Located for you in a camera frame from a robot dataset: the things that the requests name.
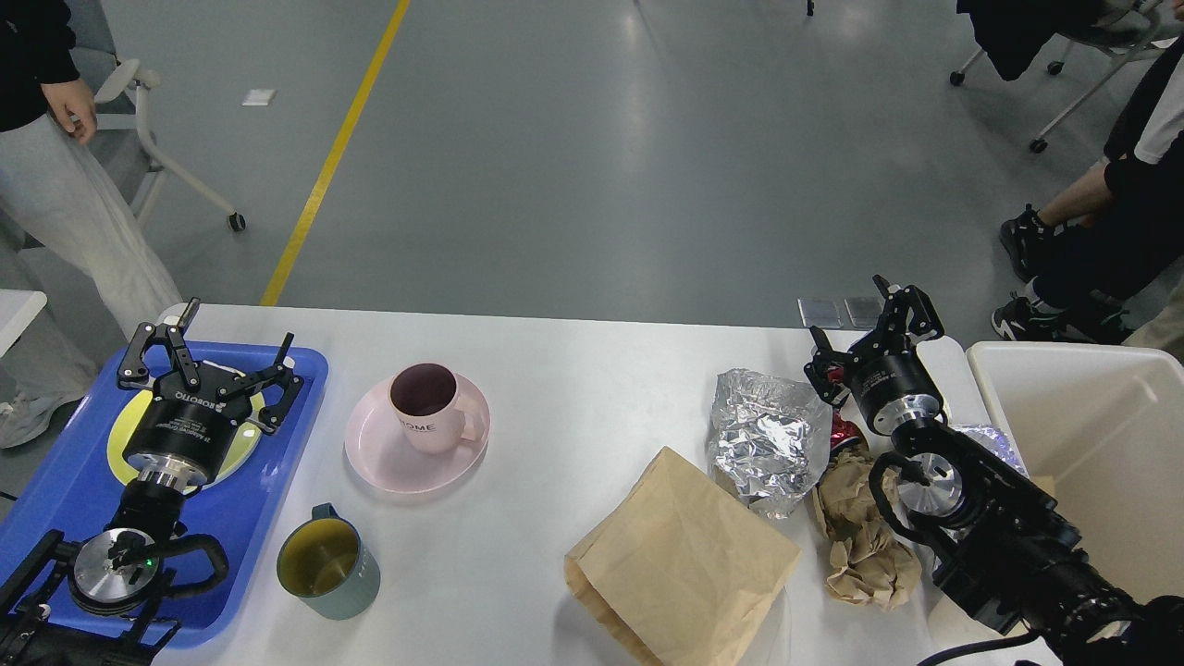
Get white plastic bin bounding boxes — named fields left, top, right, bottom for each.
left=920, top=339, right=1183, bottom=602

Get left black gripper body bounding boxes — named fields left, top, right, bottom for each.
left=123, top=366, right=255, bottom=489

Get teal mug yellow inside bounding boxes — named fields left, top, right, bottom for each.
left=276, top=502, right=381, bottom=621

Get crumpled aluminium foil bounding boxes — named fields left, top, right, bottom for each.
left=704, top=369, right=834, bottom=520

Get blue plastic tray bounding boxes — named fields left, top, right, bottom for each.
left=1, top=329, right=328, bottom=649

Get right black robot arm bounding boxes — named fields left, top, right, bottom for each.
left=804, top=277, right=1180, bottom=665

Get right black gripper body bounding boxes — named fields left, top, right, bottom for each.
left=847, top=347, right=944, bottom=436

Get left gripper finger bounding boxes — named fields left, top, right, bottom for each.
left=117, top=297, right=204, bottom=393
left=215, top=333, right=305, bottom=435

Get office chair with jacket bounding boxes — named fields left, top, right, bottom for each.
left=950, top=0, right=1184, bottom=154

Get pink plate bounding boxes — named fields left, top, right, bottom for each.
left=345, top=374, right=491, bottom=497

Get white side table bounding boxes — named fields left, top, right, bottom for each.
left=0, top=288, right=47, bottom=357

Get crumpled brown paper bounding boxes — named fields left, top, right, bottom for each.
left=807, top=442, right=921, bottom=611

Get yellow plate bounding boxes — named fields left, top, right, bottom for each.
left=107, top=361, right=268, bottom=491

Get small foil piece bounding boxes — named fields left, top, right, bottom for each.
left=951, top=423, right=1030, bottom=478

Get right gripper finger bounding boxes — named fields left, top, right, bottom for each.
left=803, top=326, right=856, bottom=410
left=861, top=274, right=944, bottom=357

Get pink mug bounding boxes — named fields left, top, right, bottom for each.
left=388, top=363, right=489, bottom=455

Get white rolling chair left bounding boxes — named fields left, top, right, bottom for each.
left=18, top=0, right=247, bottom=251

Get seated person black clothes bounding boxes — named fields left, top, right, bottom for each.
left=991, top=43, right=1180, bottom=357

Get crushed red can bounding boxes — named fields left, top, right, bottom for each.
left=830, top=389, right=874, bottom=460

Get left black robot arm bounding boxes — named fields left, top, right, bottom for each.
left=4, top=299, right=305, bottom=665

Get standing person grey trousers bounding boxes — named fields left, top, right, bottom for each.
left=1, top=1, right=181, bottom=448

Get brown paper bag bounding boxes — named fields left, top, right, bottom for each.
left=564, top=447, right=802, bottom=665

